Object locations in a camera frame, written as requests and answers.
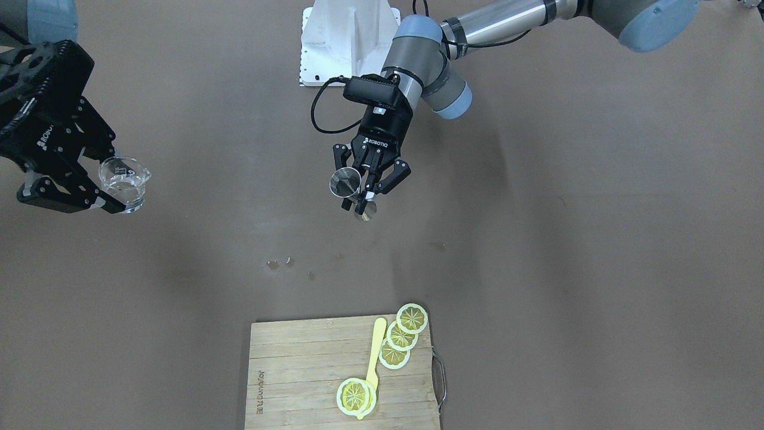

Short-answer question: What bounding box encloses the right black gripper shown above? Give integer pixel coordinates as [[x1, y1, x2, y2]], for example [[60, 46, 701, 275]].
[[2, 40, 127, 213]]

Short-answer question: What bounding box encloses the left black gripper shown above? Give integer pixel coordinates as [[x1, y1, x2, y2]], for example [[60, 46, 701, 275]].
[[332, 91, 413, 216]]

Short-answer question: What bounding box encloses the steel double jigger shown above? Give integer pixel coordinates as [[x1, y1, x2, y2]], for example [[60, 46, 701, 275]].
[[329, 168, 377, 222]]

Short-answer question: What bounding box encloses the clear glass measuring cup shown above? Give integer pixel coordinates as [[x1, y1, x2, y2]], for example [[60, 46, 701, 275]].
[[98, 157, 152, 213]]

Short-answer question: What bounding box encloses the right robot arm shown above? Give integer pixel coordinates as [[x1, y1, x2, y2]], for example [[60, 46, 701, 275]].
[[1, 1, 126, 213]]

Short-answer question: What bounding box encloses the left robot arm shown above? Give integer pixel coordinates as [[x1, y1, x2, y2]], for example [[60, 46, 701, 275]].
[[329, 1, 700, 220]]

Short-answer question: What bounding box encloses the lemon slice middle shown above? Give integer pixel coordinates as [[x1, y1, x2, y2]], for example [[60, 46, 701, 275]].
[[386, 322, 418, 352]]

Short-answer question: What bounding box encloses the lemon slice near knife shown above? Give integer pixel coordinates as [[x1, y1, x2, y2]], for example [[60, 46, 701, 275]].
[[378, 340, 411, 370]]

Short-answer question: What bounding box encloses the bamboo cutting board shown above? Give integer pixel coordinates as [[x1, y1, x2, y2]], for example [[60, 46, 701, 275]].
[[245, 315, 442, 429]]

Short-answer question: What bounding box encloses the yellow plastic knife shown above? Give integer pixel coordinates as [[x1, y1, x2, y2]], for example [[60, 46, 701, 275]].
[[365, 317, 387, 398]]

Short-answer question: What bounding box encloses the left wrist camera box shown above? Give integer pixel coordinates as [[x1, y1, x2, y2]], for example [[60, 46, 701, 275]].
[[342, 74, 405, 110]]

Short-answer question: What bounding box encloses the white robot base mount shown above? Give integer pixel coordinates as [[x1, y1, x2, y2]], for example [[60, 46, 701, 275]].
[[298, 1, 401, 87]]

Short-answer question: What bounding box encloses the lemon slice on handle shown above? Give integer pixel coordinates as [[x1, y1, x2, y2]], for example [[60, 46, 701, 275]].
[[336, 377, 377, 420]]

